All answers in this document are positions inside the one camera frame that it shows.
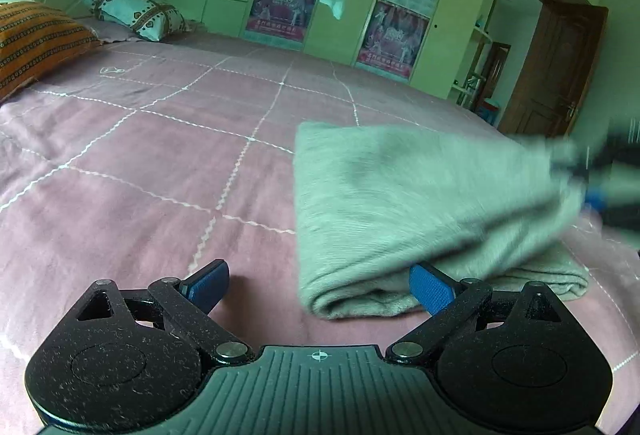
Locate grey pants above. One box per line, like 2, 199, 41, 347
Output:
293, 122, 589, 320

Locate pink quilted bedspread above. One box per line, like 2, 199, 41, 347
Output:
0, 32, 640, 435

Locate brown wooden door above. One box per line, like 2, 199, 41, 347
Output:
498, 4, 608, 137

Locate orange patterned pillow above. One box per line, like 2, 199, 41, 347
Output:
0, 0, 102, 102

